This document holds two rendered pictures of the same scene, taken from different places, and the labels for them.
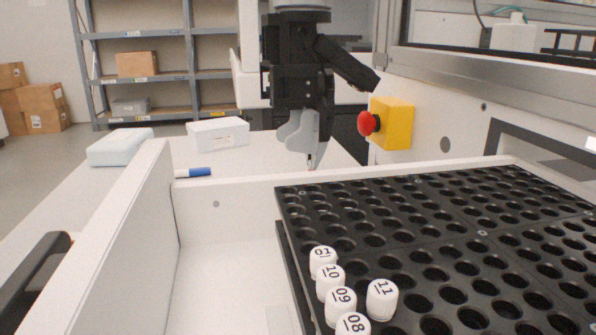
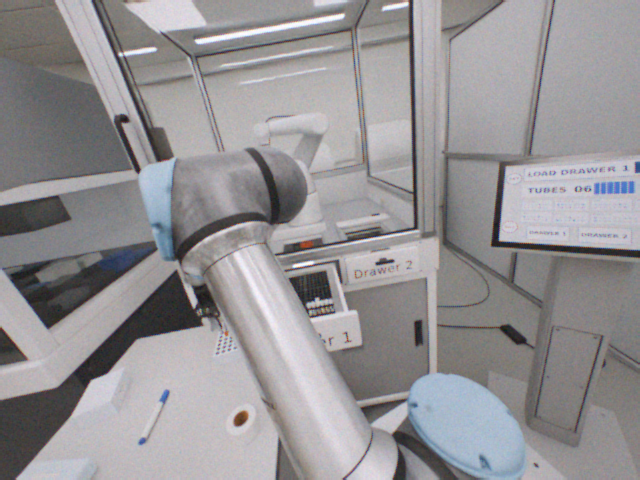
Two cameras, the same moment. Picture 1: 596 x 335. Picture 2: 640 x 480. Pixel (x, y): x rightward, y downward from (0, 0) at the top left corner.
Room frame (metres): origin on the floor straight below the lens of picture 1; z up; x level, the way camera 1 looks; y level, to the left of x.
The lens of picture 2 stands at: (-0.07, 0.61, 1.37)
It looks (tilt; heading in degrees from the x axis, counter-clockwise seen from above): 21 degrees down; 281
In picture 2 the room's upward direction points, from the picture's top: 10 degrees counter-clockwise
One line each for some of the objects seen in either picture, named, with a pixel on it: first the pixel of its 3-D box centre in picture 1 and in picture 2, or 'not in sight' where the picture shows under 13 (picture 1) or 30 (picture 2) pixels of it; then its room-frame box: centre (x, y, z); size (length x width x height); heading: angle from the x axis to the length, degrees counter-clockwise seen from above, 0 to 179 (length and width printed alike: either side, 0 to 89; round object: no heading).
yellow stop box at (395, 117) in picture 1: (388, 122); not in sight; (0.50, -0.14, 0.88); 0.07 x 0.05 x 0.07; 12
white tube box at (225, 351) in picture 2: not in sight; (229, 344); (0.43, 0.00, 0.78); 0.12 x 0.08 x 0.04; 110
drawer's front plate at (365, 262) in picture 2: not in sight; (382, 265); (-0.13, -0.29, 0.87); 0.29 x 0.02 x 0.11; 12
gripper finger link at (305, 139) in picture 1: (304, 142); not in sight; (0.42, -0.01, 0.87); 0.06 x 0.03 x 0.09; 109
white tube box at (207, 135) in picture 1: (217, 133); (104, 396); (0.73, 0.19, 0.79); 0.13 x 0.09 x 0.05; 121
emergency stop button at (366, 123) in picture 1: (368, 123); not in sight; (0.49, -0.11, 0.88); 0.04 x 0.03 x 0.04; 12
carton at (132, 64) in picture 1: (138, 64); not in sight; (3.81, 1.87, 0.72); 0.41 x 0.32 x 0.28; 101
